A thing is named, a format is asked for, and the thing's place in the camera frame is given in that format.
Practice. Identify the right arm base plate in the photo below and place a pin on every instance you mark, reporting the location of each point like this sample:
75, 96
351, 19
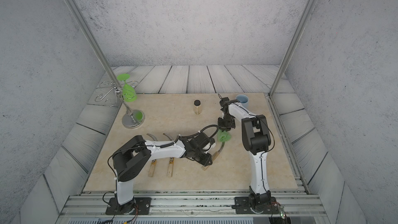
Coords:
242, 206

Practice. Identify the silver metal glass rack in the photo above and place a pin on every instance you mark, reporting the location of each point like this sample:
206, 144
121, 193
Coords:
132, 118

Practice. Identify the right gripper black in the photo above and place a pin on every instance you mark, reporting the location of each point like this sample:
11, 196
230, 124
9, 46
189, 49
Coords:
223, 128

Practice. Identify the light blue ceramic mug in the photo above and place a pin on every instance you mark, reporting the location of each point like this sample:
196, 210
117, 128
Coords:
243, 99

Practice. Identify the right aluminium corner post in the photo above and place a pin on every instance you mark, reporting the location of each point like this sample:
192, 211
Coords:
308, 9

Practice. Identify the green plastic wine glass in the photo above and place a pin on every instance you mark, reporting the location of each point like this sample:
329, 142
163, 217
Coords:
128, 90

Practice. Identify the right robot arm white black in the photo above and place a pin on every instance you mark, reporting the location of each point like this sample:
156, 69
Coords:
256, 139

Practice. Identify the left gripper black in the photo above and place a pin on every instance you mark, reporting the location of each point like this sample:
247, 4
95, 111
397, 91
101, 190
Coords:
208, 160

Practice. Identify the sickle wooden handle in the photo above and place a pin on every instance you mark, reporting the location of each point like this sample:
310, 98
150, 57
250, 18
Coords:
171, 160
153, 163
215, 156

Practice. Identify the green microfiber rag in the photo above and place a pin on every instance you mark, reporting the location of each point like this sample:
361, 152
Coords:
223, 136

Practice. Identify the aluminium rail frame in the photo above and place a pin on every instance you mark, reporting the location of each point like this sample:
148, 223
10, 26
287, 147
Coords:
294, 204

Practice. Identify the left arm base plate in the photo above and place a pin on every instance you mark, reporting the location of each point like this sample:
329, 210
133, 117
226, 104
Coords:
137, 206

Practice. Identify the aluminium corner post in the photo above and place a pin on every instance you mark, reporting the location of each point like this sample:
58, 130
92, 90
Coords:
74, 9
308, 9

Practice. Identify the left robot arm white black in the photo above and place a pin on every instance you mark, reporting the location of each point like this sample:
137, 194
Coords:
130, 159

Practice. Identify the left aluminium corner post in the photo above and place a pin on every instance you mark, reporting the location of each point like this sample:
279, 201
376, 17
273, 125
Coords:
74, 9

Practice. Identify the small jar black lid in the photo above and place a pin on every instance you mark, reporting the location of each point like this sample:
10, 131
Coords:
197, 107

